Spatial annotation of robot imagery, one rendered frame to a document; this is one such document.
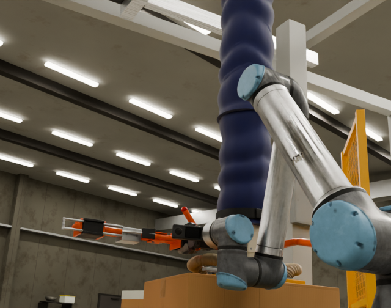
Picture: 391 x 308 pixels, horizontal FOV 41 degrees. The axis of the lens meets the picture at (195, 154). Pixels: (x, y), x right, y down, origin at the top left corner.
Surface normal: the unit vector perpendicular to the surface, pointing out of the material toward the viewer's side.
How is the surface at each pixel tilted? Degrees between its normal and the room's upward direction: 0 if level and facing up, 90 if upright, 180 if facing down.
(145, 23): 90
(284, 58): 90
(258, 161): 71
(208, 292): 90
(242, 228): 86
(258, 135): 76
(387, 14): 180
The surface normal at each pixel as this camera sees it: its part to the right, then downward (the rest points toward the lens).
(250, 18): 0.14, -0.48
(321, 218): -0.79, -0.15
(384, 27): -0.04, 0.94
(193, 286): 0.43, -0.28
